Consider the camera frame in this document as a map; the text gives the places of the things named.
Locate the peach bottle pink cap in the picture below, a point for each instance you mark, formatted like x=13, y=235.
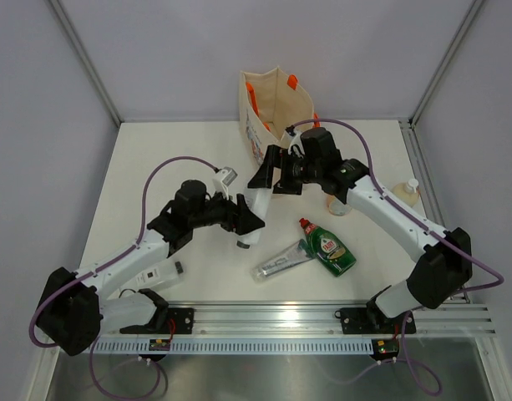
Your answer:
x=336, y=207

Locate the white bottle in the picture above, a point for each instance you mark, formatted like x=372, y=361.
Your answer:
x=160, y=276
x=258, y=201

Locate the beige canvas tote bag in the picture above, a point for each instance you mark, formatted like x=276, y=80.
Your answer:
x=268, y=103

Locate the right side aluminium rail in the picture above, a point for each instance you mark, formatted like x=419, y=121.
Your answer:
x=421, y=172

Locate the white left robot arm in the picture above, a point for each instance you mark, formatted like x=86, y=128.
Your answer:
x=77, y=307

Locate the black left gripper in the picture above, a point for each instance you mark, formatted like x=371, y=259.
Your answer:
x=246, y=220

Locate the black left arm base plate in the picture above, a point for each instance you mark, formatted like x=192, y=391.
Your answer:
x=179, y=320

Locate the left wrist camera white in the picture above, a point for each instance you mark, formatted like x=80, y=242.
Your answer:
x=222, y=180

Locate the aluminium frame post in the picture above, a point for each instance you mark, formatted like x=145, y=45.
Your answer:
x=70, y=32
x=461, y=33

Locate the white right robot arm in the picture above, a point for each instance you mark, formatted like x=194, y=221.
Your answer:
x=441, y=257

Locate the green Fairy dish soap bottle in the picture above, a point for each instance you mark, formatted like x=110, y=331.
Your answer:
x=327, y=248

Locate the slotted white cable duct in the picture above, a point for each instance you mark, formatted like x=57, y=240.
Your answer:
x=183, y=345

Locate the right aluminium frame post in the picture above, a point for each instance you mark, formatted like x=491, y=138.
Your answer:
x=461, y=33

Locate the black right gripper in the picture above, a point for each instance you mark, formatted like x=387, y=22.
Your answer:
x=264, y=177

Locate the silver toothpaste tube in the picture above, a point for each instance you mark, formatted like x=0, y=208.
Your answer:
x=295, y=255

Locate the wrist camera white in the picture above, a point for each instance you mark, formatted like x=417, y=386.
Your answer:
x=222, y=180
x=291, y=140

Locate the cream pump lotion bottle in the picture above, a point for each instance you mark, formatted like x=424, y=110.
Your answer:
x=407, y=192

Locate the left aluminium frame post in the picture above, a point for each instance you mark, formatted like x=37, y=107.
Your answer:
x=70, y=32

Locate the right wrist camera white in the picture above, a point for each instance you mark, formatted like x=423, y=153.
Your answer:
x=291, y=140

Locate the aluminium mounting rail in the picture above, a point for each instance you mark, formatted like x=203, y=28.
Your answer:
x=451, y=319

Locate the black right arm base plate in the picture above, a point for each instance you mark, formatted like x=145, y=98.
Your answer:
x=364, y=320

